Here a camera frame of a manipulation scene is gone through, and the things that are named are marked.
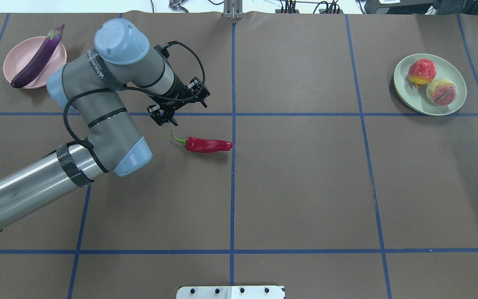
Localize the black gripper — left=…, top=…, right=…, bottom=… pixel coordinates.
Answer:
left=162, top=81, right=200, bottom=126

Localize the red chili pepper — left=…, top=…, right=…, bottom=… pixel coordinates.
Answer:
left=172, top=132, right=234, bottom=153

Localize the purple eggplant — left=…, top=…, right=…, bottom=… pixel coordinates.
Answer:
left=11, top=24, right=65, bottom=88

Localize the red pomegranate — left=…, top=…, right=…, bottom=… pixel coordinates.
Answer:
left=407, top=59, right=438, bottom=89

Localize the yellow pink peach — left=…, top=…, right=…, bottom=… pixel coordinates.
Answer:
left=425, top=78, right=458, bottom=106

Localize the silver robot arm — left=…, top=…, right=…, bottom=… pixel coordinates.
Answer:
left=0, top=18, right=210, bottom=232

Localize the pink plate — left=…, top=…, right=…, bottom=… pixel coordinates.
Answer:
left=2, top=37, right=67, bottom=89

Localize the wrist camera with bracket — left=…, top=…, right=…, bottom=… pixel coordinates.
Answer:
left=147, top=76, right=210, bottom=126

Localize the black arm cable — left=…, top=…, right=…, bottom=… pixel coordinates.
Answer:
left=63, top=41, right=206, bottom=175

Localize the aluminium frame post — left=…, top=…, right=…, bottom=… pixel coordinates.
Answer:
left=222, top=0, right=244, bottom=20

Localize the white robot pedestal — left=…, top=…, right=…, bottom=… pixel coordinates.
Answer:
left=176, top=285, right=286, bottom=299

